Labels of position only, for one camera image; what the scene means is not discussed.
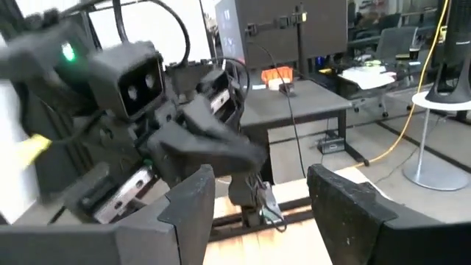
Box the black monitor cable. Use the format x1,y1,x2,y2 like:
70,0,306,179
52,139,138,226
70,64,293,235
245,36,308,178

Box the white papers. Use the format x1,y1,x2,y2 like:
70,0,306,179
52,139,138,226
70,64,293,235
337,65,397,91

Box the grey desk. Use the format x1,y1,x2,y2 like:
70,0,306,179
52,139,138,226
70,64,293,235
238,79,370,185

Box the grey monitor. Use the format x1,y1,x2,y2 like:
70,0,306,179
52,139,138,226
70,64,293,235
214,0,350,71

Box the yellow cable tag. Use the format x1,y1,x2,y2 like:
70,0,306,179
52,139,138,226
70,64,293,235
16,134,52,169

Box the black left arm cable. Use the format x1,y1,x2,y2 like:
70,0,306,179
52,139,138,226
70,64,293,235
110,0,193,69

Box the black aluminium rig frame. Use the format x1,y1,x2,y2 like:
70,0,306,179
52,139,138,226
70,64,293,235
209,197,317,244

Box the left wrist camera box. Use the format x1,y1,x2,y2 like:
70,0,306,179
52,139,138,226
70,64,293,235
87,40,167,123

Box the yellow cable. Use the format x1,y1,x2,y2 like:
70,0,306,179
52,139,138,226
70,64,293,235
351,0,453,169

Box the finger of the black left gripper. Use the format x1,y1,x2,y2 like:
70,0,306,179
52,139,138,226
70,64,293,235
182,94,264,150
149,123,266,185

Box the orange box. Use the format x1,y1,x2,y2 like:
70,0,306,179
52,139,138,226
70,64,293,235
260,65,295,91

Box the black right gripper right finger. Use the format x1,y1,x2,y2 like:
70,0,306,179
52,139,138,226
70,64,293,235
307,163,471,265

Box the black floor power box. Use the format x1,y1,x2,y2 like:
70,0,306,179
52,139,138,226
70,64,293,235
316,135,346,155

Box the grey office chair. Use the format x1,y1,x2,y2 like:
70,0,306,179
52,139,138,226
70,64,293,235
374,24,419,66

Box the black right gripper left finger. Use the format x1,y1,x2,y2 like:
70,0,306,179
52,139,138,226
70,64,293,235
0,165,216,265

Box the round base pole stand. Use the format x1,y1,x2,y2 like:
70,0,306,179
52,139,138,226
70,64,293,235
402,90,471,192

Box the black tower fan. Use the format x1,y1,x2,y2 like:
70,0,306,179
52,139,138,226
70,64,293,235
425,0,471,105

